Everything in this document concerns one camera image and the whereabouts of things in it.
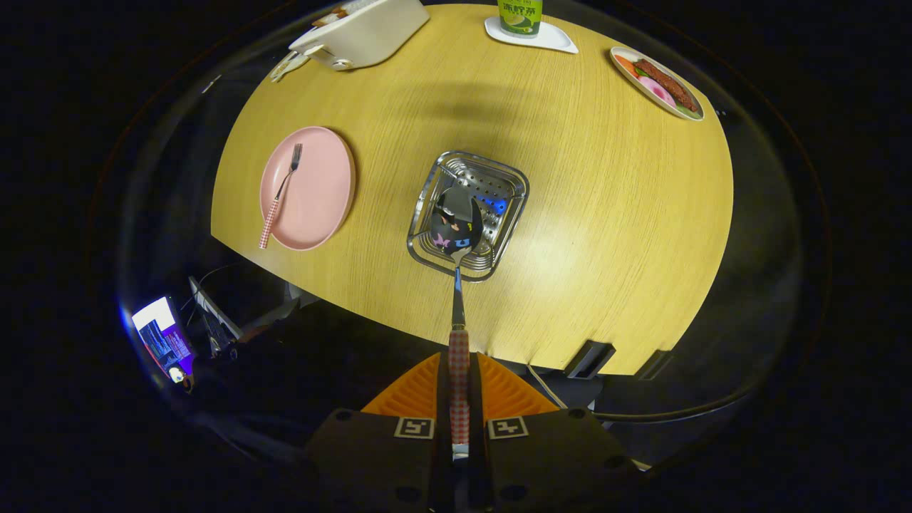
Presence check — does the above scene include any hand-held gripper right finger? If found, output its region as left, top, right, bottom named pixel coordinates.
left=467, top=351, right=642, bottom=513

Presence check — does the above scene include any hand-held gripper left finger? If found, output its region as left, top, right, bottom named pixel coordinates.
left=305, top=351, right=452, bottom=513

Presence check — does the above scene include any spoon with red checked handle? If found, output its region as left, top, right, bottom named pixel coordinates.
left=429, top=185, right=485, bottom=460

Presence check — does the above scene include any metal wire cutlery basket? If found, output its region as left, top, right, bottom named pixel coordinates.
left=406, top=150, right=530, bottom=282

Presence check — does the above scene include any fork with red checked handle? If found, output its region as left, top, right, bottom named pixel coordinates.
left=259, top=143, right=304, bottom=250

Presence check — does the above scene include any pink plate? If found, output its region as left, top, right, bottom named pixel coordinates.
left=259, top=126, right=356, bottom=252

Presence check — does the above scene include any grey device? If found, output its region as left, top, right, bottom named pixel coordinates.
left=187, top=276, right=243, bottom=357

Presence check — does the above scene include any lit phone screen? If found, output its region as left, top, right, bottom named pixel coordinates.
left=131, top=296, right=197, bottom=384

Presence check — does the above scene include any white coaster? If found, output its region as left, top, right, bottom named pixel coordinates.
left=484, top=16, right=579, bottom=55

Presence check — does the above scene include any small white snack dish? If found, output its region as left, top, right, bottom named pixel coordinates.
left=269, top=51, right=311, bottom=83

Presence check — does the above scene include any plate of toy food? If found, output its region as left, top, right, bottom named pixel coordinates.
left=610, top=46, right=705, bottom=122

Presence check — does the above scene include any white toaster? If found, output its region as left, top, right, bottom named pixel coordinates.
left=289, top=0, right=431, bottom=71

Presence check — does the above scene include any green tea bottle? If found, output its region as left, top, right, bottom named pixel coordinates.
left=497, top=0, right=544, bottom=38

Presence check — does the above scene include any white cable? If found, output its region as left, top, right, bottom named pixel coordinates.
left=527, top=363, right=567, bottom=410

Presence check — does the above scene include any black table bracket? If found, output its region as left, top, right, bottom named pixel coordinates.
left=563, top=340, right=616, bottom=380
left=634, top=349, right=674, bottom=380

